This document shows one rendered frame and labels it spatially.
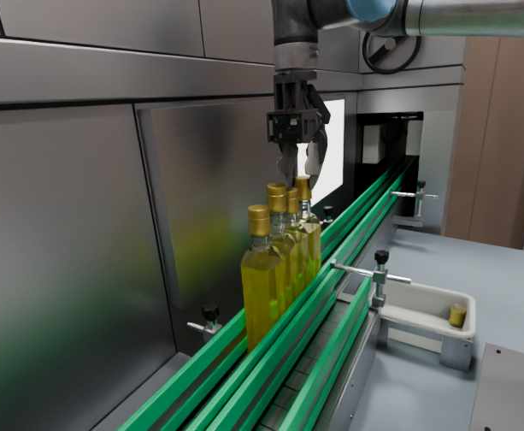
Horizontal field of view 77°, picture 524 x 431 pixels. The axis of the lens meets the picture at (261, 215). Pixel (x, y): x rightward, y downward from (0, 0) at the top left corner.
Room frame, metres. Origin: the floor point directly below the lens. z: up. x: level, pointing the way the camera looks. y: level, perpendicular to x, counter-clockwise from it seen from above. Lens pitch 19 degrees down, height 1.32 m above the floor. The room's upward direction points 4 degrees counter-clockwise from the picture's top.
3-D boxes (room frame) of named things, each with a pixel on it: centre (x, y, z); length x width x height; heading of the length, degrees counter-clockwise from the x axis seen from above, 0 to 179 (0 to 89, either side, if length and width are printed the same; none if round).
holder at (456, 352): (0.69, -0.35, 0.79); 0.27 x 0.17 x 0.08; 58
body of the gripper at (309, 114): (0.62, -0.07, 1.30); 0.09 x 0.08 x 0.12; 147
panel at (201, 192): (0.89, -0.08, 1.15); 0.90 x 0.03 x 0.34; 148
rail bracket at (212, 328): (0.48, 0.11, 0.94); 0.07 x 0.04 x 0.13; 58
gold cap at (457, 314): (0.68, -0.47, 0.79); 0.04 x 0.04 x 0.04
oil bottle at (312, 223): (0.65, -0.09, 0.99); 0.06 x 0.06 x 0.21; 57
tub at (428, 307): (0.68, -0.37, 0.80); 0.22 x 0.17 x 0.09; 58
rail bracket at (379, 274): (0.63, -0.22, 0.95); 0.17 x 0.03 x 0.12; 58
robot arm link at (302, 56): (0.63, -0.08, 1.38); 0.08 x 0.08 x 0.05
